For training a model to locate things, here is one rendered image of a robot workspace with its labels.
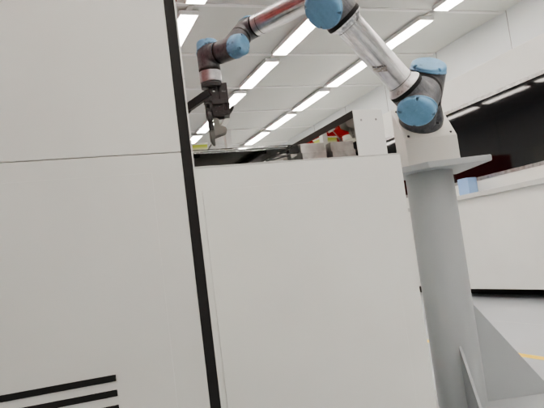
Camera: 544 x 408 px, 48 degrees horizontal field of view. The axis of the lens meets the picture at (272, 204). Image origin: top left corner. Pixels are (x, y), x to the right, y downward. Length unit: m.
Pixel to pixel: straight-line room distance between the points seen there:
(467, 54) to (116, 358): 6.45
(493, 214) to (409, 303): 3.68
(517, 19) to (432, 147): 4.73
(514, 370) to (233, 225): 1.18
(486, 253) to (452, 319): 3.36
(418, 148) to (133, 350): 1.25
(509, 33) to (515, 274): 2.68
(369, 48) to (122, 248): 1.01
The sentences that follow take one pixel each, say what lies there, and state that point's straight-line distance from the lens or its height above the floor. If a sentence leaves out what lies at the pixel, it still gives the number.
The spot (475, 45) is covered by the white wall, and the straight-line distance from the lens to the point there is 7.22.
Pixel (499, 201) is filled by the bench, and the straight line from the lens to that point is 5.26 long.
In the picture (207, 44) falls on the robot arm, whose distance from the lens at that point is 2.14.
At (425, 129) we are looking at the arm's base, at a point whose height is 0.94.
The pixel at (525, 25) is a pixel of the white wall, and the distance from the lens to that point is 6.69.
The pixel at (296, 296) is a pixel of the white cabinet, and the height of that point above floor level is 0.48.
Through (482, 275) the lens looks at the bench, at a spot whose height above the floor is 0.19.
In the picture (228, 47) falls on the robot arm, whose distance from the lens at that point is 2.07.
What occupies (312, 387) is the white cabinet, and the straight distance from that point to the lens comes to 1.57.
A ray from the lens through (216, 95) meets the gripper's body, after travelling 2.11.
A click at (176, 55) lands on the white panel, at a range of 1.33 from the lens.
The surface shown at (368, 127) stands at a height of 0.91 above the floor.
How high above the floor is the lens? 0.58
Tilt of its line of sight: 5 degrees up
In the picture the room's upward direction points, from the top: 7 degrees counter-clockwise
